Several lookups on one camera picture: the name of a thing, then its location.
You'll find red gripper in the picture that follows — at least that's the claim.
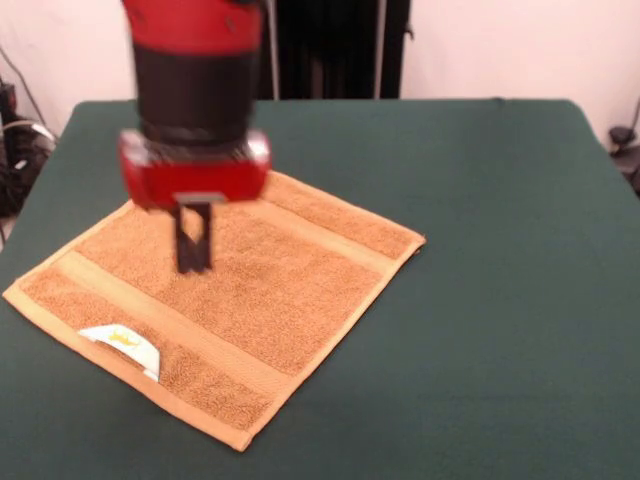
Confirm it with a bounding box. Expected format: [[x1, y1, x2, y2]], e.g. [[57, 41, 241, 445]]
[[117, 128, 274, 275]]

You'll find tan terry towel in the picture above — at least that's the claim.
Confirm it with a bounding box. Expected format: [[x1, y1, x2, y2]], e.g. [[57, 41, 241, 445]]
[[2, 170, 428, 453]]

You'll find tall black metal rack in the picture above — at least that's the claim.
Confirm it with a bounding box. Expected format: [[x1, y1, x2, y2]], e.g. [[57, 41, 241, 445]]
[[254, 0, 416, 101]]

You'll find dark green table cloth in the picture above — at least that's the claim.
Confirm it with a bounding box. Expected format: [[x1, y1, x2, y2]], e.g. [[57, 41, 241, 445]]
[[0, 98, 640, 480]]

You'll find black cable tangle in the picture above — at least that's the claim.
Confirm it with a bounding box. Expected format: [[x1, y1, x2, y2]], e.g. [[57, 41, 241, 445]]
[[0, 44, 59, 219]]

